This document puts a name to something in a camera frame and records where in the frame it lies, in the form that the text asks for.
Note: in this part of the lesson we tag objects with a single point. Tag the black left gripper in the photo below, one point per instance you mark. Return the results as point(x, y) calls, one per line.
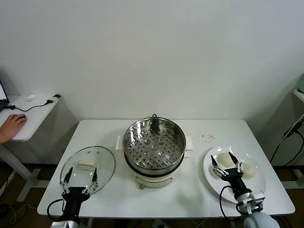
point(73, 197)

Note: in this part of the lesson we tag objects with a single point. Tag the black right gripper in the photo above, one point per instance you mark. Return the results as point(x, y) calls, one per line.
point(235, 178)

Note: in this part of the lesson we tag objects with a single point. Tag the white steamed baozi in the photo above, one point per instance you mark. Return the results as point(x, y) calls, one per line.
point(224, 158)
point(211, 171)
point(249, 171)

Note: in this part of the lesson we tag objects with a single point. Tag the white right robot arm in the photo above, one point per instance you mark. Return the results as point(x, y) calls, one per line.
point(259, 221)

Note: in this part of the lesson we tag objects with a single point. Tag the perforated steel steamer basket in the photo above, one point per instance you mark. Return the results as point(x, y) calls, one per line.
point(154, 152)

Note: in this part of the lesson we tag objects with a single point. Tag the person's bare hand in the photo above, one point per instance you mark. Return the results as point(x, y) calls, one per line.
point(10, 127)

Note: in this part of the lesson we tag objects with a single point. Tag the white oval plate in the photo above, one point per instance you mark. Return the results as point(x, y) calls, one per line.
point(215, 185)

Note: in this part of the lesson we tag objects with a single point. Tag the scattered black crumbs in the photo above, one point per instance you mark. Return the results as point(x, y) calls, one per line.
point(210, 136)

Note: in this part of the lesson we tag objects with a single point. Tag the white electric cooker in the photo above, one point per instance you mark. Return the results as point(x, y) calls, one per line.
point(152, 179)

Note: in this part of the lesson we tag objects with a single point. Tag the white side table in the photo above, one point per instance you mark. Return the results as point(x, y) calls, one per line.
point(35, 118)

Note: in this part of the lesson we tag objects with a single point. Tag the dark computer mouse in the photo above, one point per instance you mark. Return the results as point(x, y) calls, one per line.
point(23, 116)

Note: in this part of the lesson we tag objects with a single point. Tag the crumpled white tissue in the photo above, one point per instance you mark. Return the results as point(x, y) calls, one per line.
point(31, 97)

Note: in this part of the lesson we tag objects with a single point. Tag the black laptop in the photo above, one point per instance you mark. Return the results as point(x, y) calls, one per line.
point(2, 104)

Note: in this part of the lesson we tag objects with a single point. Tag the pale green object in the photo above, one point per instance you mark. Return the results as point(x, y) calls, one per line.
point(301, 84)

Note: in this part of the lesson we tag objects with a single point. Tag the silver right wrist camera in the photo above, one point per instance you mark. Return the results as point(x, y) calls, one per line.
point(256, 198)

